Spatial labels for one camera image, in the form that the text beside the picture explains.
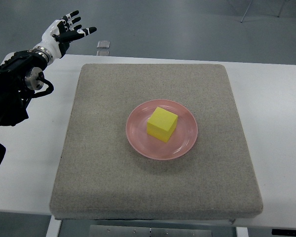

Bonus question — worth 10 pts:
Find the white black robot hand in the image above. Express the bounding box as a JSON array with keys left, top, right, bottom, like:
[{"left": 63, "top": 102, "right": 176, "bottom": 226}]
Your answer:
[{"left": 33, "top": 10, "right": 97, "bottom": 63}]

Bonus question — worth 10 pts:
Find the yellow block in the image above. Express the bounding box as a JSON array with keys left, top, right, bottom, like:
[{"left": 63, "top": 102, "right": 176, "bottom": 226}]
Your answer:
[{"left": 147, "top": 107, "right": 178, "bottom": 143}]

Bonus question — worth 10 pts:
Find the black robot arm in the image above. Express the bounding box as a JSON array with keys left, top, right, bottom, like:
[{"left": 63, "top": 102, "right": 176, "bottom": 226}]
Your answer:
[{"left": 0, "top": 50, "right": 54, "bottom": 126}]

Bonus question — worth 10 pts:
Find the pink plate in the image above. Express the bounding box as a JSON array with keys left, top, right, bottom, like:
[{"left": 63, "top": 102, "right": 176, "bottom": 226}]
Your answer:
[{"left": 126, "top": 99, "right": 198, "bottom": 160}]

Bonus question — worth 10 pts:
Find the grey fabric mat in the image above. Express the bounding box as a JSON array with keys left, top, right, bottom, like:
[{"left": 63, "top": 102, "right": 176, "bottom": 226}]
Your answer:
[{"left": 49, "top": 64, "right": 263, "bottom": 220}]

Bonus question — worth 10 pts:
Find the white table leg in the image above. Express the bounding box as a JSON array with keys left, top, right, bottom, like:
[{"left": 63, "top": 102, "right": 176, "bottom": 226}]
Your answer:
[{"left": 46, "top": 216, "right": 62, "bottom": 237}]

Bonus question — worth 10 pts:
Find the metal base plate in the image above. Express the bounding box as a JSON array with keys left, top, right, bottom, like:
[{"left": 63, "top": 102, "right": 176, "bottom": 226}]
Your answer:
[{"left": 88, "top": 225, "right": 213, "bottom": 237}]

